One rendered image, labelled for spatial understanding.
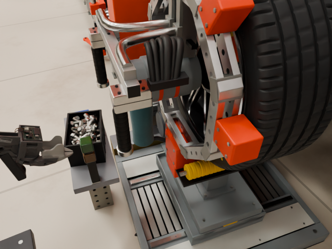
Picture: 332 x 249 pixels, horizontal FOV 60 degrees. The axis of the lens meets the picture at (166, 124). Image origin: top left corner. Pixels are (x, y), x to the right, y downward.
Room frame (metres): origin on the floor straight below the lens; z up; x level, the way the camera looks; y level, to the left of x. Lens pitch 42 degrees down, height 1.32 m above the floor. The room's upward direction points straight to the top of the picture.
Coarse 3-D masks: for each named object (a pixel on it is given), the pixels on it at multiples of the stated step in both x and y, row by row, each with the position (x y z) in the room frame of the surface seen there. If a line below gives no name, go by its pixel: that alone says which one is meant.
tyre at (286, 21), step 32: (256, 0) 0.62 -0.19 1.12; (288, 0) 0.64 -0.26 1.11; (320, 0) 0.66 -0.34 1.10; (256, 32) 0.57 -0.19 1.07; (288, 32) 0.58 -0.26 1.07; (320, 32) 0.60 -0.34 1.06; (256, 64) 0.54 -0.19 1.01; (288, 64) 0.54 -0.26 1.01; (320, 64) 0.56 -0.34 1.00; (256, 96) 0.52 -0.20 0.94; (288, 96) 0.52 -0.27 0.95; (320, 96) 0.54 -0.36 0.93; (192, 128) 0.80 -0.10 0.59; (256, 128) 0.50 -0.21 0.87; (288, 128) 0.51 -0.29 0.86; (320, 128) 0.55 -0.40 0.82; (224, 160) 0.58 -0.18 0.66; (256, 160) 0.51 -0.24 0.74
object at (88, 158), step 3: (93, 153) 0.66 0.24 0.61; (84, 156) 0.64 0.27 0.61; (87, 156) 0.65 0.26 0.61; (90, 156) 0.65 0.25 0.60; (93, 156) 0.65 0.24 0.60; (84, 159) 0.64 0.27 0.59; (87, 159) 0.65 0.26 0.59; (90, 159) 0.65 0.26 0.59; (93, 159) 0.65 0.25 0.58; (84, 162) 0.65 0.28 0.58; (87, 162) 0.65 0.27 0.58; (90, 162) 0.65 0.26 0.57
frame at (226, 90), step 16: (160, 0) 0.92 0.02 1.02; (192, 0) 0.66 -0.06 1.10; (160, 16) 0.99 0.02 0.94; (208, 48) 0.58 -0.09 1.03; (224, 48) 0.59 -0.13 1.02; (208, 64) 0.57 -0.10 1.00; (224, 64) 0.58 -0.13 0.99; (224, 80) 0.53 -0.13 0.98; (240, 80) 0.54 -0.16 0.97; (224, 96) 0.51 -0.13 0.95; (240, 96) 0.53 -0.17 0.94; (176, 112) 0.86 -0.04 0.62; (208, 112) 0.54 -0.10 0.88; (224, 112) 0.55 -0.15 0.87; (176, 128) 0.77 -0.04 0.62; (208, 128) 0.53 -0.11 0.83; (192, 144) 0.69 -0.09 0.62; (208, 144) 0.53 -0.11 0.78; (208, 160) 0.51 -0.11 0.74
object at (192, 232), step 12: (156, 156) 1.05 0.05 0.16; (168, 168) 0.97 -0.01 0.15; (168, 180) 0.90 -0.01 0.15; (168, 192) 0.86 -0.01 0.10; (180, 204) 0.76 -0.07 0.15; (180, 216) 0.71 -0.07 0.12; (252, 216) 0.68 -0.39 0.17; (192, 228) 0.64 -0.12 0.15; (216, 228) 0.63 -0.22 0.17; (228, 228) 0.64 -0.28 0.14; (240, 228) 0.67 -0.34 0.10; (192, 240) 0.59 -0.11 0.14; (204, 240) 0.61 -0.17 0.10
